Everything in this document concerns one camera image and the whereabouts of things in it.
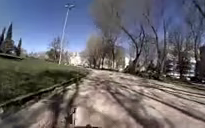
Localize small cypress tree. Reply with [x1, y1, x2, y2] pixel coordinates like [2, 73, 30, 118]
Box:
[16, 37, 23, 57]

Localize pale distant building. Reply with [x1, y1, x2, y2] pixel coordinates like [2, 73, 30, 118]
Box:
[69, 52, 83, 66]

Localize row of bare trees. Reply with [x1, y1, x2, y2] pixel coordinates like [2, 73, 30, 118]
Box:
[83, 0, 205, 81]

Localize small bare tree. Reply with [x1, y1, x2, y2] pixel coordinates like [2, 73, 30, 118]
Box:
[46, 36, 69, 64]

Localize white striped building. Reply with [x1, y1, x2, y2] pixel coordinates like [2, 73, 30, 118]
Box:
[166, 56, 198, 78]

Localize robot's own part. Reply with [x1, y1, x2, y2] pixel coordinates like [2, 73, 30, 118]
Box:
[67, 106, 79, 128]

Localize tall cypress tree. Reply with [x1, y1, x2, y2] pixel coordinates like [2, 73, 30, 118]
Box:
[3, 22, 15, 54]

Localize grass slope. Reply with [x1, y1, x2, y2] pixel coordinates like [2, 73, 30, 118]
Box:
[0, 54, 89, 106]

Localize tall lamp post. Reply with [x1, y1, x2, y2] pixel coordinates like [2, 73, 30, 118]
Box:
[58, 3, 76, 65]

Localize pale dirt path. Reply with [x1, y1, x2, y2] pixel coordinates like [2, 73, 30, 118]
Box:
[0, 68, 205, 128]

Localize stone kerb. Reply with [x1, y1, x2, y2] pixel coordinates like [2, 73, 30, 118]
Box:
[0, 74, 83, 114]

